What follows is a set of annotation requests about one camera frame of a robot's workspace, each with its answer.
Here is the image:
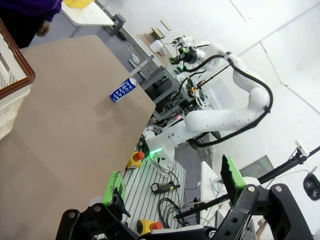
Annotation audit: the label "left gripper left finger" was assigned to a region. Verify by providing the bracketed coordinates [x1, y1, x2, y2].
[55, 170, 141, 240]

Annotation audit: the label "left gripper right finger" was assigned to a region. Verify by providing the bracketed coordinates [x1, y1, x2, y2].
[214, 154, 313, 240]

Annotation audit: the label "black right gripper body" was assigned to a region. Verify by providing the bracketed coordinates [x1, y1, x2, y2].
[182, 45, 201, 66]

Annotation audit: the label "blue Pocari Sweat can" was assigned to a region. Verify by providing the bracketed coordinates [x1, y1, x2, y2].
[109, 76, 139, 104]

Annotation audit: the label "person left forearm purple sleeve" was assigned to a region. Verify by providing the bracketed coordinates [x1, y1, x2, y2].
[37, 0, 64, 24]

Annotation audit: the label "yellow plastic basket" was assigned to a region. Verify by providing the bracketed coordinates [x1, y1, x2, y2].
[63, 0, 97, 9]

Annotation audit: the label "person left hand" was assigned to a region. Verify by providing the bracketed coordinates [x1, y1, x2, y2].
[36, 19, 52, 38]

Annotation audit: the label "small white box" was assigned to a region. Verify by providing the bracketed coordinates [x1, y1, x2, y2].
[149, 40, 164, 54]

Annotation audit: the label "yellow emergency stop button box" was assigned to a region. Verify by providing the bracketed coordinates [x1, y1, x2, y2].
[126, 150, 146, 171]
[136, 218, 165, 237]

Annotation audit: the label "black handheld scanner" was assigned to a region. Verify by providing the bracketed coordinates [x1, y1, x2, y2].
[150, 181, 182, 194]

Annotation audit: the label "small white boom device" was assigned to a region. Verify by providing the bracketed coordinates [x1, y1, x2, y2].
[294, 140, 309, 157]

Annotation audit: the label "white side table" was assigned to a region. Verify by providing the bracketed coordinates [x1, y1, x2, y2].
[60, 0, 126, 35]

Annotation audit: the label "person torso purple sweater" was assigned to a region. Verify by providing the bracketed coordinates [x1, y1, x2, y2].
[0, 0, 64, 50]

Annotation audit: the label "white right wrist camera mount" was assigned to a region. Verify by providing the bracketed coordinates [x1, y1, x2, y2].
[171, 35, 195, 47]

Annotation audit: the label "grey aluminium frame rack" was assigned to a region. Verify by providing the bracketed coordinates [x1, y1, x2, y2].
[129, 56, 202, 122]

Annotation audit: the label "slotted aluminium base plate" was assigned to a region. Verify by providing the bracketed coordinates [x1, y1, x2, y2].
[119, 159, 187, 236]

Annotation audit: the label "wire shelf with cardboard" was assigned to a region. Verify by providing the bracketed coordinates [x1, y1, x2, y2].
[143, 19, 174, 41]

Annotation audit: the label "black camera boom pole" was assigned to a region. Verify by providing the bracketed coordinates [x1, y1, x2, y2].
[174, 149, 320, 221]

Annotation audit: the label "black stereo camera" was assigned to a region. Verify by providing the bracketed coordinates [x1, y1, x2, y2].
[302, 172, 320, 202]

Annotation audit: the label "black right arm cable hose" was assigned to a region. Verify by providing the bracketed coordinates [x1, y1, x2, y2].
[186, 51, 274, 151]

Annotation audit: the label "cream shopping basket brown handles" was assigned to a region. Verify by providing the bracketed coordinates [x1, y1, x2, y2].
[0, 17, 36, 141]

